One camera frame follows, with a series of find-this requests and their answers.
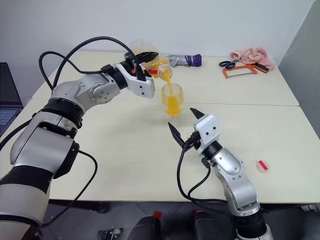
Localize grey purple folded umbrella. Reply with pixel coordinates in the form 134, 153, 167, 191
165, 53, 203, 68

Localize blue handled scissors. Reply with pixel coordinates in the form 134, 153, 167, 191
218, 59, 241, 70

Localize black left wrist camera cable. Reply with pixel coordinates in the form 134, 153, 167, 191
51, 36, 148, 88

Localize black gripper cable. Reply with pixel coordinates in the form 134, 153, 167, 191
39, 51, 113, 92
187, 159, 214, 199

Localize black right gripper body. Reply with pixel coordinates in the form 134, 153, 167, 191
185, 130, 203, 153

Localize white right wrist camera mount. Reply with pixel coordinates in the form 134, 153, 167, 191
194, 114, 221, 152

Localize black labelled box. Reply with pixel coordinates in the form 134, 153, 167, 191
96, 228, 124, 240

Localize dark rounded shape red tab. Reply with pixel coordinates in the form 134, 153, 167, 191
131, 211, 177, 240

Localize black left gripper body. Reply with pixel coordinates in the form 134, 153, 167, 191
121, 53, 139, 75

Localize black left upper arm cable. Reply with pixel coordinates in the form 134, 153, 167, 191
41, 149, 99, 226

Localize grey partition panel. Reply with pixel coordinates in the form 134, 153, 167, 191
276, 0, 320, 142

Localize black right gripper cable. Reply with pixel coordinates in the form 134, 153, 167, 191
187, 159, 214, 199

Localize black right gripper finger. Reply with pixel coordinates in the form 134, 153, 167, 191
189, 107, 205, 121
168, 121, 188, 149

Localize orange hacksaw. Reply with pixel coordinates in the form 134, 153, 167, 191
222, 62, 259, 80

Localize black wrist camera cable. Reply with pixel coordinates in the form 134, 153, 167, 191
176, 139, 229, 205
51, 36, 148, 88

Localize clear bottle with orange drink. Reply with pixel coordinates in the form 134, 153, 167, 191
130, 39, 174, 82

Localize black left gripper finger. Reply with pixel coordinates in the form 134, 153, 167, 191
133, 51, 160, 64

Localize black laptop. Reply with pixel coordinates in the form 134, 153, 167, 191
0, 62, 25, 137

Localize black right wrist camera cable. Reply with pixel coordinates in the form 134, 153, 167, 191
176, 139, 229, 205

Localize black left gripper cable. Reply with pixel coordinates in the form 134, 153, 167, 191
39, 51, 113, 92

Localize wine glass with orange drink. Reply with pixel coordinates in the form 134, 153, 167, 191
161, 83, 186, 134

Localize white cap with red tape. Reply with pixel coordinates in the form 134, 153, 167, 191
256, 159, 271, 173

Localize black red utility knife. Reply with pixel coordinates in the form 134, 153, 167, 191
252, 62, 270, 74

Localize pink towel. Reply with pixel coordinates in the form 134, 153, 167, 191
229, 46, 276, 70

